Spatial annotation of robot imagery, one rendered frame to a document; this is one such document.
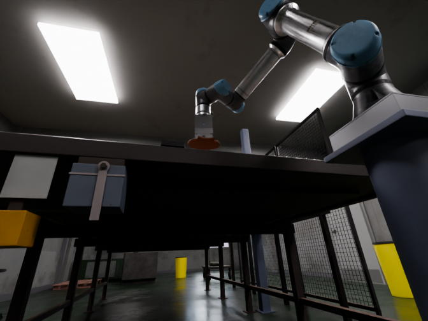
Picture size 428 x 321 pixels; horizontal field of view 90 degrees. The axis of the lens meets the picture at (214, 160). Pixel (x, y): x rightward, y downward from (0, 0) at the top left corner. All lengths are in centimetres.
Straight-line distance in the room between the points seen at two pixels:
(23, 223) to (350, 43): 95
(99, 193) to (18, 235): 18
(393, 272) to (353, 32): 358
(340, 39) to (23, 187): 95
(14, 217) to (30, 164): 15
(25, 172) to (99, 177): 19
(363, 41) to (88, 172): 82
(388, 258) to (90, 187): 384
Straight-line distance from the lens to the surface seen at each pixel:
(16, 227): 68
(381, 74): 88
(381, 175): 73
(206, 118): 103
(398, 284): 407
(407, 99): 77
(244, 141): 329
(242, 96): 113
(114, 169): 66
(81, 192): 66
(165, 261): 1156
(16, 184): 75
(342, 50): 77
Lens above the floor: 58
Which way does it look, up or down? 24 degrees up
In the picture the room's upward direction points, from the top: 3 degrees counter-clockwise
